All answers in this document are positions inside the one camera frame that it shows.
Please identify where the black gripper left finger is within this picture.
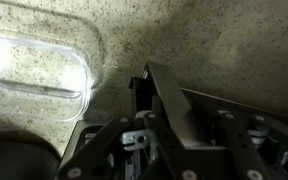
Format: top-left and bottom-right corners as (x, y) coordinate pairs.
(57, 61), (202, 180)

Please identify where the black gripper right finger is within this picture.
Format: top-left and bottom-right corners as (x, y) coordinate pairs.
(180, 87), (288, 180)

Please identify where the clear glass container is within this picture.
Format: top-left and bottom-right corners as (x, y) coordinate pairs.
(0, 28), (95, 123)

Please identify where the black air fryer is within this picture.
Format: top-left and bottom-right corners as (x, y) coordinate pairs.
(0, 131), (62, 180)

